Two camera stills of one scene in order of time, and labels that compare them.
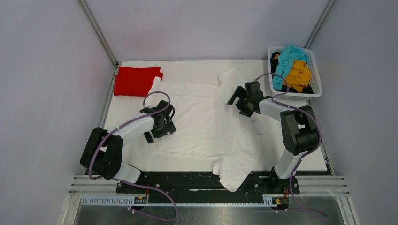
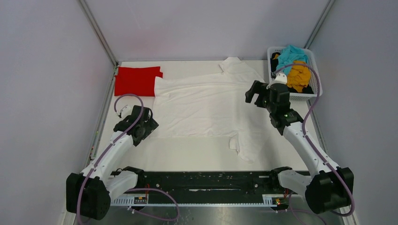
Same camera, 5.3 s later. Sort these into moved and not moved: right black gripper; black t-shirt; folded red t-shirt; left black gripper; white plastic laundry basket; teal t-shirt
Moved: left black gripper; right black gripper
Not moved: white plastic laundry basket; black t-shirt; teal t-shirt; folded red t-shirt
